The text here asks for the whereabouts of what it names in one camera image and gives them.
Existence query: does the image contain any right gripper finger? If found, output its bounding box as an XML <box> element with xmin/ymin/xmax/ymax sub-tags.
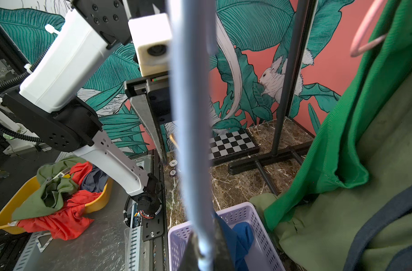
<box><xmin>177</xmin><ymin>213</ymin><xmax>235</xmax><ymax>271</ymax></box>

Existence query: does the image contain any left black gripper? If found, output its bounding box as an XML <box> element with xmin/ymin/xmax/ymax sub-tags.
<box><xmin>124</xmin><ymin>72</ymin><xmax>173</xmax><ymax>164</ymax></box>

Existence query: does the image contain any blue tank top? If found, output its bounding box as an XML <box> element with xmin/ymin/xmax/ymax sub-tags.
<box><xmin>215</xmin><ymin>214</ymin><xmax>255</xmax><ymax>271</ymax></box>

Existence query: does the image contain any light blue wire hanger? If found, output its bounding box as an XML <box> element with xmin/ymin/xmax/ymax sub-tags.
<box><xmin>166</xmin><ymin>0</ymin><xmax>217</xmax><ymax>271</ymax></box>

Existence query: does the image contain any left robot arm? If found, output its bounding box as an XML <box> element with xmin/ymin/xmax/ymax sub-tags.
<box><xmin>0</xmin><ymin>1</ymin><xmax>173</xmax><ymax>219</ymax></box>

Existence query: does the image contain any green tank top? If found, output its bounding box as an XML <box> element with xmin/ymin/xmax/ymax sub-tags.
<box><xmin>264</xmin><ymin>1</ymin><xmax>412</xmax><ymax>230</ymax></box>

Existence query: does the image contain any olive tank top grey trim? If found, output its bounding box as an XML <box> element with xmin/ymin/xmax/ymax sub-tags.
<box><xmin>249</xmin><ymin>60</ymin><xmax>412</xmax><ymax>271</ymax></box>

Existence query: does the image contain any lavender plastic basket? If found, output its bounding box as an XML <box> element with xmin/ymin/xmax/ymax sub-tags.
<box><xmin>168</xmin><ymin>202</ymin><xmax>285</xmax><ymax>271</ymax></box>

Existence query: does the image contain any checkerboard calibration plate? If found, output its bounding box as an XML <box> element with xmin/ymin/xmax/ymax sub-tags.
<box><xmin>209</xmin><ymin>129</ymin><xmax>260</xmax><ymax>166</ymax></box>

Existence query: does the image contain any yellow bin of clothes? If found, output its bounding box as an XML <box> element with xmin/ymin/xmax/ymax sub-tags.
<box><xmin>0</xmin><ymin>155</ymin><xmax>114</xmax><ymax>241</ymax></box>

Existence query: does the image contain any black clothes rack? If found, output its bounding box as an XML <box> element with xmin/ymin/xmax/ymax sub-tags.
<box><xmin>227</xmin><ymin>1</ymin><xmax>318</xmax><ymax>196</ymax></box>

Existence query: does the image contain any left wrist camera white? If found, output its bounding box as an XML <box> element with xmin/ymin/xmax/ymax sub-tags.
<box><xmin>128</xmin><ymin>13</ymin><xmax>172</xmax><ymax>77</ymax></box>

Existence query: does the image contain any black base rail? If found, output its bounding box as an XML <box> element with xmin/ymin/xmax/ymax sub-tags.
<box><xmin>123</xmin><ymin>150</ymin><xmax>169</xmax><ymax>271</ymax></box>

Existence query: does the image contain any pink wire hanger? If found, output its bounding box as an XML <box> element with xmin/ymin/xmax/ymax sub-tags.
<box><xmin>349</xmin><ymin>0</ymin><xmax>387</xmax><ymax>58</ymax></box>

